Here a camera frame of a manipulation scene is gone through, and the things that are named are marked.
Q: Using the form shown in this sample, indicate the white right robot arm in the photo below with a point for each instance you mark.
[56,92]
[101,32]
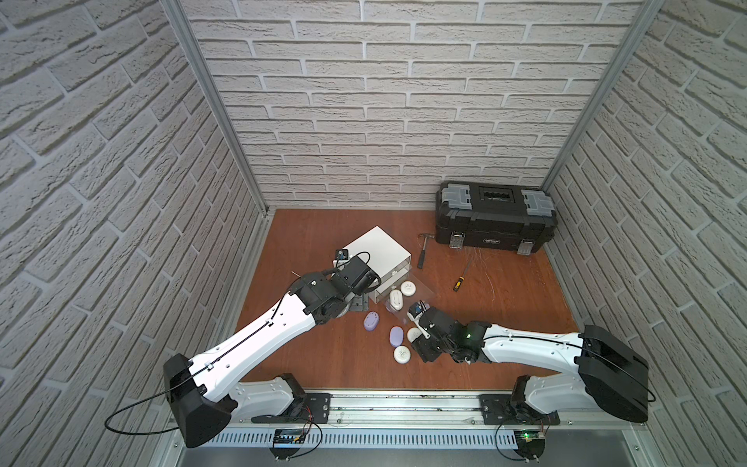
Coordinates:
[591,370]

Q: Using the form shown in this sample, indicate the right controller board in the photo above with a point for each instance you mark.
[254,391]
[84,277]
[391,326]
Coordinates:
[531,445]

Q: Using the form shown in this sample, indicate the black plastic toolbox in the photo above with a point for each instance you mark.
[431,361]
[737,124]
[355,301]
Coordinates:
[513,218]

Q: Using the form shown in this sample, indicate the white round earphone case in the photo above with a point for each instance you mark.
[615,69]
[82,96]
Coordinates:
[413,334]
[408,288]
[402,355]

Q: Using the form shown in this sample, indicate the left controller board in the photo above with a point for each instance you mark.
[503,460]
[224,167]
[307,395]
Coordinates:
[286,443]

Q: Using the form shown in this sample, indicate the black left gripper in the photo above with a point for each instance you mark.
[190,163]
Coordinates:
[357,301]

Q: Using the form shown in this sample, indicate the white drawer cabinet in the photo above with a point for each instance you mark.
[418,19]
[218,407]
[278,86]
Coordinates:
[386,257]

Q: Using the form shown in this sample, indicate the aluminium frame rail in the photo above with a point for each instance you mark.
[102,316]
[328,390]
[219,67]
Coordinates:
[417,409]

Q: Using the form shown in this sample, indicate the steel claw hammer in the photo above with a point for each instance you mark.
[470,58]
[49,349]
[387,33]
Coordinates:
[426,237]

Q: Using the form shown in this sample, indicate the purple earphone case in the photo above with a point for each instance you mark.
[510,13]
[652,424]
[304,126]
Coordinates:
[396,336]
[371,321]

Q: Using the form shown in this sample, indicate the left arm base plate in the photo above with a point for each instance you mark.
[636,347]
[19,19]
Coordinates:
[312,406]

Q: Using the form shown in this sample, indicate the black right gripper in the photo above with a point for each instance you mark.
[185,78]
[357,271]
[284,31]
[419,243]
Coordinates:
[420,347]

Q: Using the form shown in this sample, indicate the white oblong earphone case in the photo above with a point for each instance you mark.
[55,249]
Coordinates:
[395,301]

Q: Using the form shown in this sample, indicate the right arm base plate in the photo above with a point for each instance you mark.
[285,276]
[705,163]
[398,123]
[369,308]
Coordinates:
[499,409]

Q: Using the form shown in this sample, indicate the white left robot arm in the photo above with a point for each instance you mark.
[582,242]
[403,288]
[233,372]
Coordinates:
[202,390]

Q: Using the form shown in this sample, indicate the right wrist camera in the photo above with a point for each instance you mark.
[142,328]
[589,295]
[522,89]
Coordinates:
[417,309]

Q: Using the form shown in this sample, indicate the yellow black screwdriver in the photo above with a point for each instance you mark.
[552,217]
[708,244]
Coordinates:
[460,280]

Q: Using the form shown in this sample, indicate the controller board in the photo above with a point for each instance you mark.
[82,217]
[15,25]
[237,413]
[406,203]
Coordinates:
[286,443]
[531,445]

